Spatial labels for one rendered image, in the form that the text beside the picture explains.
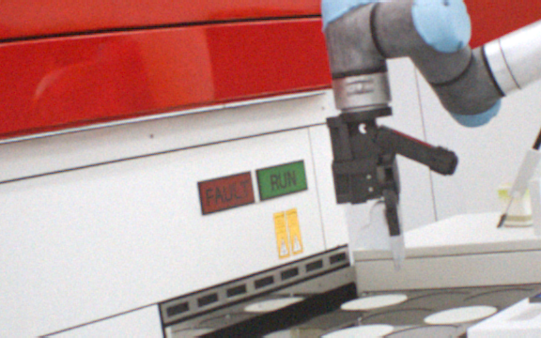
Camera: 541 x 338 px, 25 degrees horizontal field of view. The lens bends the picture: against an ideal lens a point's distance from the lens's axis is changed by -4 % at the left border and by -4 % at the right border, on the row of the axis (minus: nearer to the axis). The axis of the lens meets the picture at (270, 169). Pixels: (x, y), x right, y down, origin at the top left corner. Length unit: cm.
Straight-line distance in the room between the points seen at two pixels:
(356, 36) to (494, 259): 47
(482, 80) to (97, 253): 54
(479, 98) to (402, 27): 16
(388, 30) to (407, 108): 343
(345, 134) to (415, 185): 338
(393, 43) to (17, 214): 51
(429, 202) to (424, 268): 312
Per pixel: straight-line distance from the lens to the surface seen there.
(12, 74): 148
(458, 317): 167
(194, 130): 176
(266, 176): 187
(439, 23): 153
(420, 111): 507
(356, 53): 159
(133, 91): 161
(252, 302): 182
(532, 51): 161
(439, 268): 194
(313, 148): 197
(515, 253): 187
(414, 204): 498
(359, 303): 190
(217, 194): 178
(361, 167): 160
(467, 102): 164
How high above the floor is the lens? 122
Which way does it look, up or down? 3 degrees down
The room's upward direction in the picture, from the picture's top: 8 degrees counter-clockwise
